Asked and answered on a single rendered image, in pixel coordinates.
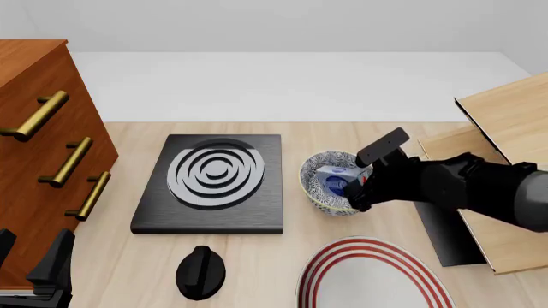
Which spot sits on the white blue cream cheese box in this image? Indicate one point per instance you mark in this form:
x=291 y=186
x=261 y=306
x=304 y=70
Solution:
x=336 y=178

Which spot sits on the pale wooden rack, black inside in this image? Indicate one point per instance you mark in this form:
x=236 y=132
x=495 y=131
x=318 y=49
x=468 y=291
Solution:
x=514 y=109

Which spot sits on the grey and black right robot arm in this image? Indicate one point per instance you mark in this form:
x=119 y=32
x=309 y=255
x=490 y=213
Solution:
x=484 y=183

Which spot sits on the flat black stove plate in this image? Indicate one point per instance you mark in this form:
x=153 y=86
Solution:
x=257 y=199

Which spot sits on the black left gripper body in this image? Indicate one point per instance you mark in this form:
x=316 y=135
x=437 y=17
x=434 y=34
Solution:
x=38 y=296

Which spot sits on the round black stove knob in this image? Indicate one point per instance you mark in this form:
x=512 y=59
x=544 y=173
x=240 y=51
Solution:
x=200 y=272

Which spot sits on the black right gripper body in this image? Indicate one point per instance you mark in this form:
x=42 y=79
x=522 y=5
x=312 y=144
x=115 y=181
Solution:
x=396 y=183

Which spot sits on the red-brown wooden cabinet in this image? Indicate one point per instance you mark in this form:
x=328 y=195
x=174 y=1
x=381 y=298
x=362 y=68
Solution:
x=47 y=167

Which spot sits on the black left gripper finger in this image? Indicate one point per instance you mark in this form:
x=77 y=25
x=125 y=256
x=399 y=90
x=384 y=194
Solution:
x=6 y=244
x=53 y=260

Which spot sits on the blue patterned bowl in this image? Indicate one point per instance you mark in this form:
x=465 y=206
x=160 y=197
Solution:
x=309 y=184

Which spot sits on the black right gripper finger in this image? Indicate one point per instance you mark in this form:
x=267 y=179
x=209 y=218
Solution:
x=363 y=202
x=357 y=187

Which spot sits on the white plate with red rings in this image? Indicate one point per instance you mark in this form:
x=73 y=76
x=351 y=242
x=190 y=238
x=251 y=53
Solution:
x=368 y=279

